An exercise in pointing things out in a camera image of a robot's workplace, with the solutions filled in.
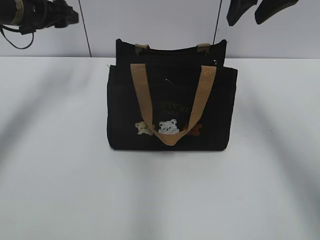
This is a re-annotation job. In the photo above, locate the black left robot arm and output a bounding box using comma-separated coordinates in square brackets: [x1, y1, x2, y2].
[0, 0, 79, 35]

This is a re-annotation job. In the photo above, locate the black camera cable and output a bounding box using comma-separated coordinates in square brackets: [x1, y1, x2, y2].
[0, 24, 35, 50]

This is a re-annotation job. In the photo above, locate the black bear tote bag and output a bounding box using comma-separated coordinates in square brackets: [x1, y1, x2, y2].
[107, 39, 238, 151]

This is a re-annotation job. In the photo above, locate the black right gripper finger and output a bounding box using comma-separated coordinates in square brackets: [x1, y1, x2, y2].
[254, 0, 299, 25]
[226, 0, 258, 26]

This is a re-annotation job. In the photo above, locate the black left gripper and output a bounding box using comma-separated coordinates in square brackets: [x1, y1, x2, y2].
[19, 0, 79, 35]

